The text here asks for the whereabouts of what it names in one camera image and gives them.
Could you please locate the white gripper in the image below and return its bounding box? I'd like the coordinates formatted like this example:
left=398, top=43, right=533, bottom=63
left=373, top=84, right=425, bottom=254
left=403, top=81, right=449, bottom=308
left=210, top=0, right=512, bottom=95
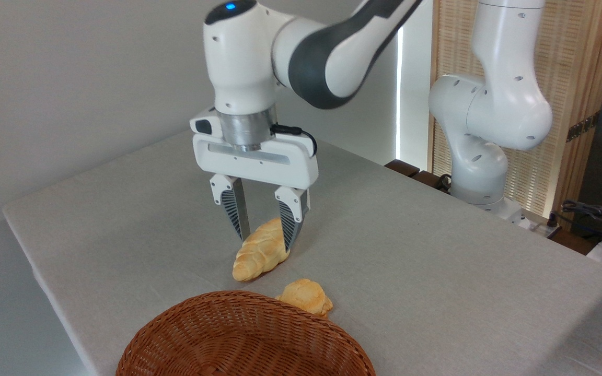
left=192, top=134, right=319, bottom=253

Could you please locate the long braided bread loaf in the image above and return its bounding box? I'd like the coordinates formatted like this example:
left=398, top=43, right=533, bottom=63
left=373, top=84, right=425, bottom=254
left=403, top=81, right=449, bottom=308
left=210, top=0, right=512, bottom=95
left=232, top=217, right=292, bottom=283

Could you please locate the small round bread roll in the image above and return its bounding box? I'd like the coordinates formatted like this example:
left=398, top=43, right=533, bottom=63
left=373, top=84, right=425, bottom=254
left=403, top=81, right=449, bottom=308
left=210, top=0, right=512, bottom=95
left=275, top=278, right=334, bottom=320

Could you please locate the brown woven wicker basket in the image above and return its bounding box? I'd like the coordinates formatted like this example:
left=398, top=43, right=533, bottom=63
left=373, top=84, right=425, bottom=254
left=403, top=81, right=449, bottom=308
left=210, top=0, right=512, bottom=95
left=115, top=290, right=376, bottom=376

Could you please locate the dark wooden bench edge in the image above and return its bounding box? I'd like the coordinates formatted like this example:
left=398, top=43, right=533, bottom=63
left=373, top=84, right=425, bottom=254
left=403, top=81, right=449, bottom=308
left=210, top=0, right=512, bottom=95
left=385, top=159, right=450, bottom=194

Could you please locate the grey tablecloth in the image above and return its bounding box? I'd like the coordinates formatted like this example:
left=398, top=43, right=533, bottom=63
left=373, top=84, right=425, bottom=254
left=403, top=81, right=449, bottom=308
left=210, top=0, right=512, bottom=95
left=2, top=125, right=602, bottom=376

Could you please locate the wooden slatted screen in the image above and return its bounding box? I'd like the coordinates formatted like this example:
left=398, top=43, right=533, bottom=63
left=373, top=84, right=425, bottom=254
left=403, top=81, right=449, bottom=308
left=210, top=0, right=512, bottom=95
left=427, top=0, right=602, bottom=230

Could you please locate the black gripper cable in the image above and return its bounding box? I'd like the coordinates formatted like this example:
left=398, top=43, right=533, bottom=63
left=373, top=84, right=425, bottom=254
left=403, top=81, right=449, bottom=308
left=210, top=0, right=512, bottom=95
left=270, top=123, right=318, bottom=157

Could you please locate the tangled dark cable bundle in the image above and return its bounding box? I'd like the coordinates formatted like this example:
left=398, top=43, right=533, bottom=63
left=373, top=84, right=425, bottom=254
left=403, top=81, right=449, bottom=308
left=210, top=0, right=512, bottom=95
left=560, top=194, right=602, bottom=246

